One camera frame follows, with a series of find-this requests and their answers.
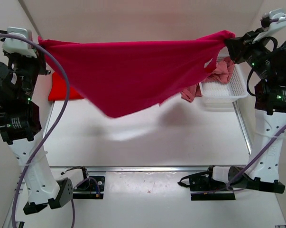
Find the red t shirt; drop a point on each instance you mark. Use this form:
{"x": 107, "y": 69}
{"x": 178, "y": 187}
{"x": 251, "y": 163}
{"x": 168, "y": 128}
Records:
{"x": 58, "y": 90}

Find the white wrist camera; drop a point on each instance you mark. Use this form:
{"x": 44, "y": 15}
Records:
{"x": 11, "y": 45}
{"x": 271, "y": 23}

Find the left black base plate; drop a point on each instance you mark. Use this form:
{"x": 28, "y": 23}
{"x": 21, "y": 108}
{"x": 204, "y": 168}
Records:
{"x": 91, "y": 189}

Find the light pink t shirt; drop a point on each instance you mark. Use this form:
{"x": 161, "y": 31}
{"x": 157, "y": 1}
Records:
{"x": 222, "y": 73}

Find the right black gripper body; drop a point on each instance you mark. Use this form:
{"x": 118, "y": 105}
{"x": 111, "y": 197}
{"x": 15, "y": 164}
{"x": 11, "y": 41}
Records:
{"x": 233, "y": 50}

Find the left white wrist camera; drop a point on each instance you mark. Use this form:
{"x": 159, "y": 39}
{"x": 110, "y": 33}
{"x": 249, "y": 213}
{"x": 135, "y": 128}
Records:
{"x": 11, "y": 45}

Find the magenta t shirt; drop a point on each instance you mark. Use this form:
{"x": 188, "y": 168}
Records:
{"x": 122, "y": 78}

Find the white plastic basket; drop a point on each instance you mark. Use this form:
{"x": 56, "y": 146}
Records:
{"x": 216, "y": 93}

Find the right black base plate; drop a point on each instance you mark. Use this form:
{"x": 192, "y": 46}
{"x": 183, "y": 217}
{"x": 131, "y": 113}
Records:
{"x": 204, "y": 188}

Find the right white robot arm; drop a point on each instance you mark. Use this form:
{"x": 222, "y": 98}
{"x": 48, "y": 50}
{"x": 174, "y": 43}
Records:
{"x": 261, "y": 172}

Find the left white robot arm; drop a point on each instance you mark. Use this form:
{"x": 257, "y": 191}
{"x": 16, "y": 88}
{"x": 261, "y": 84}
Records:
{"x": 20, "y": 128}

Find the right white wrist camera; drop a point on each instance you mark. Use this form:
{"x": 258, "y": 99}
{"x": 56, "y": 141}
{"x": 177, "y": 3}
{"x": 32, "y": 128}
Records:
{"x": 271, "y": 23}

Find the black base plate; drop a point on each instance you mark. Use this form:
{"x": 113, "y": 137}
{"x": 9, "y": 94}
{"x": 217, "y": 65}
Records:
{"x": 204, "y": 188}
{"x": 91, "y": 189}

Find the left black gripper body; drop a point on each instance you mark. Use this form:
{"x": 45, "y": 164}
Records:
{"x": 27, "y": 68}

